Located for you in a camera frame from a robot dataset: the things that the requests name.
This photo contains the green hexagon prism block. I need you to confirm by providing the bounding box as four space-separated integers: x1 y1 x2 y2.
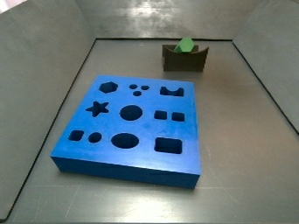
173 38 193 53

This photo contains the blue foam shape board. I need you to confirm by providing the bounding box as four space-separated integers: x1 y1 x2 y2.
50 75 201 189

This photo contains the black curved holder stand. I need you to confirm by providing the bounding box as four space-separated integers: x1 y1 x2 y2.
162 45 209 72

